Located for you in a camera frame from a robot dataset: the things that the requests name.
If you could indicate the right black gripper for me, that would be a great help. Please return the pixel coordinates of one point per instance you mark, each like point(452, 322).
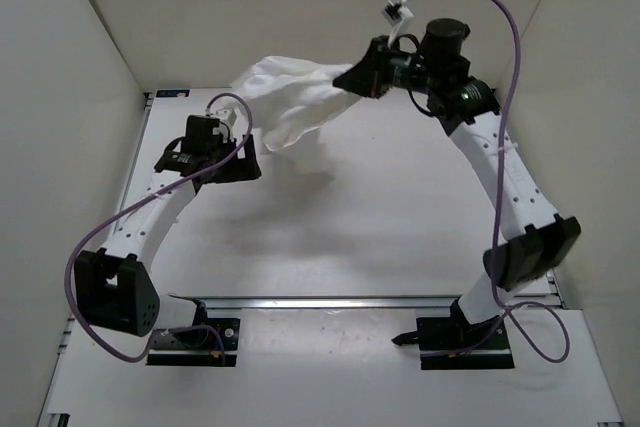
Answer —
point(370, 78)

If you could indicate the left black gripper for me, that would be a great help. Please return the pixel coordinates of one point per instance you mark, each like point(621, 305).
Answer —
point(242, 167)

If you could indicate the white pleated skirt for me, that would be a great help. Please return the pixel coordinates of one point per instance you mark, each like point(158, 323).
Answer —
point(290, 97)

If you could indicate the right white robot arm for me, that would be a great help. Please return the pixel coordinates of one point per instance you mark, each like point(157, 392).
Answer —
point(536, 236)

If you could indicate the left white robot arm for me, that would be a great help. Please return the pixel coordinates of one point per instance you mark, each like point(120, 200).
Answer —
point(113, 284)

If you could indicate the left blue corner label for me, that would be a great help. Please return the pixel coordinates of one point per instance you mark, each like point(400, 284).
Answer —
point(172, 93)

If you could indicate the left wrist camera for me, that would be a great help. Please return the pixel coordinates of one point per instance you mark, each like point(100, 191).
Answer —
point(226, 118)

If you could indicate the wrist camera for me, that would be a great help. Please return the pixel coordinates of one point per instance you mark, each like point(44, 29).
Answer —
point(226, 118)
point(397, 13)

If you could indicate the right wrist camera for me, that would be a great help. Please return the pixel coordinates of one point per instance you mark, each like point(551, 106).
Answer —
point(397, 13)

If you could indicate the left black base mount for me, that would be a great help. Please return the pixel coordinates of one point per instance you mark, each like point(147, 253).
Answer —
point(201, 348)

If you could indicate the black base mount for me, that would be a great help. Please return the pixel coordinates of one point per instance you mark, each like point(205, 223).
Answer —
point(201, 348)
point(444, 345)

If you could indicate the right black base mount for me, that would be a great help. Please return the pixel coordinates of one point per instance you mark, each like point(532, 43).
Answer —
point(444, 345)

